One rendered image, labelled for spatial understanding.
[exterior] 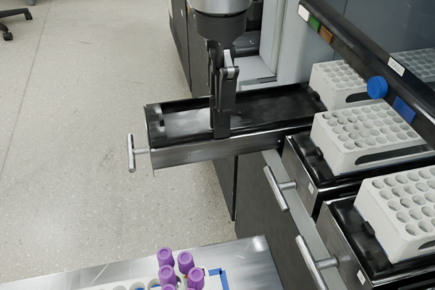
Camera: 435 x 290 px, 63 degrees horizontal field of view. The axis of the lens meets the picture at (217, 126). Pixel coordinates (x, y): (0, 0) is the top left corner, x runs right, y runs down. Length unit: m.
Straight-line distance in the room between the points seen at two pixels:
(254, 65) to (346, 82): 0.34
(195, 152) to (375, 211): 0.31
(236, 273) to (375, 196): 0.21
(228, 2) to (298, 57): 0.34
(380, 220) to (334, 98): 0.27
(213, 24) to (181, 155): 0.26
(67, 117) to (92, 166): 0.43
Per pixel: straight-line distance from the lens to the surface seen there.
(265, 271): 0.48
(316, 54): 0.80
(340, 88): 0.71
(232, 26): 0.51
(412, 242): 0.51
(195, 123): 0.69
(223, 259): 0.49
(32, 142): 2.05
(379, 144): 0.61
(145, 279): 0.41
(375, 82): 0.50
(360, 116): 0.65
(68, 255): 1.54
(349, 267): 0.56
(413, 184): 0.57
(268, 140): 0.69
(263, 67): 0.99
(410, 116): 0.48
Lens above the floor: 1.25
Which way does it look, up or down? 41 degrees down
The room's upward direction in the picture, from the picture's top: straight up
